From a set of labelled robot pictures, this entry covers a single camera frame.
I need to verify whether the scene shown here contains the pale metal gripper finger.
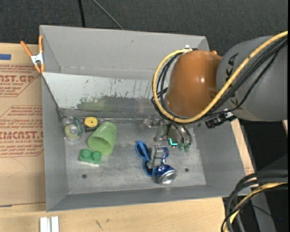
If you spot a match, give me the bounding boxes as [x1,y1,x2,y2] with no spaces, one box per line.
[160,146,170,165]
[148,143,162,169]

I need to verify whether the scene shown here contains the blue drink can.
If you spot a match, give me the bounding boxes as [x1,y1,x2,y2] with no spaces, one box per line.
[155,164,177,186]

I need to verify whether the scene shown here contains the grey metal bin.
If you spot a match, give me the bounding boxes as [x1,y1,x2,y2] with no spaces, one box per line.
[39,25,252,213]

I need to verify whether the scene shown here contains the light green plastic cup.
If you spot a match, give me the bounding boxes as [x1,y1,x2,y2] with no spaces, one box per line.
[87,121,118,156]

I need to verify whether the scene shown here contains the green toy brick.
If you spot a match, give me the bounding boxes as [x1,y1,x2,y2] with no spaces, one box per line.
[78,148,103,165]

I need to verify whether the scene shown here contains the clear and green tape roll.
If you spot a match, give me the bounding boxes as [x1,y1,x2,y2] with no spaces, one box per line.
[63,116,85,143]

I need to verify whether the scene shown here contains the brown cardboard board red print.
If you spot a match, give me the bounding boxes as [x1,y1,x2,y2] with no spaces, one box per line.
[0,42,47,208]

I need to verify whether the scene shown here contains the black cylinder on white bracket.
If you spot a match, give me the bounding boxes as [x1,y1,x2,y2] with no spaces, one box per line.
[204,112,235,129]

